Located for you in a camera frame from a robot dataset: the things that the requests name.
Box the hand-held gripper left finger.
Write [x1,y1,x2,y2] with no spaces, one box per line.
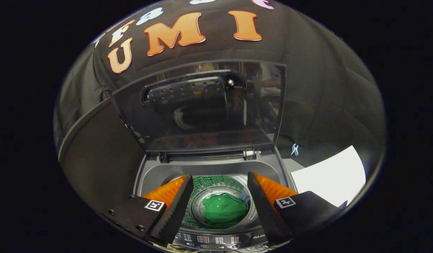
[104,175,195,247]

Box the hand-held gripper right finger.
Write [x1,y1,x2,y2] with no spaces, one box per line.
[247,171,347,245]

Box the white paper sheet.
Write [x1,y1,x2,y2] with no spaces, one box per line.
[290,145,366,208]

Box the dark washing machine lid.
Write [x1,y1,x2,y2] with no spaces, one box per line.
[112,60,286,157]

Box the green polo shirt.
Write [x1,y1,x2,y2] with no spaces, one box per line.
[202,193,248,227]

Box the grey top-load washing machine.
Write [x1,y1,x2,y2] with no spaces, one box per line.
[132,148,297,252]

